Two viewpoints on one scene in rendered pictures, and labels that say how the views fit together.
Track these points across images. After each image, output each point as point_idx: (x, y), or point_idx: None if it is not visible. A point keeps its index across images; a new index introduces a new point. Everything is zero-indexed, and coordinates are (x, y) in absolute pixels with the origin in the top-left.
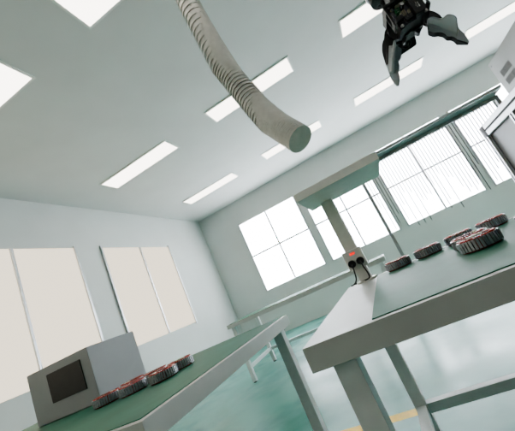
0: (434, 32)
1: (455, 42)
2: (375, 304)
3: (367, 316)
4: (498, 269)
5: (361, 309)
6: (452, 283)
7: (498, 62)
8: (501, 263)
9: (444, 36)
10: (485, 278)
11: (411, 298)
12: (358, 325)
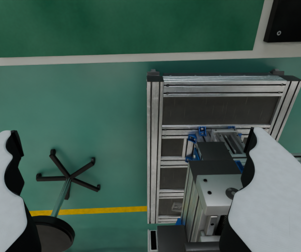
0: (225, 221)
1: (251, 138)
2: None
3: None
4: (97, 54)
5: None
6: (64, 41)
7: None
8: (103, 38)
9: (247, 177)
10: (87, 63)
11: (28, 37)
12: None
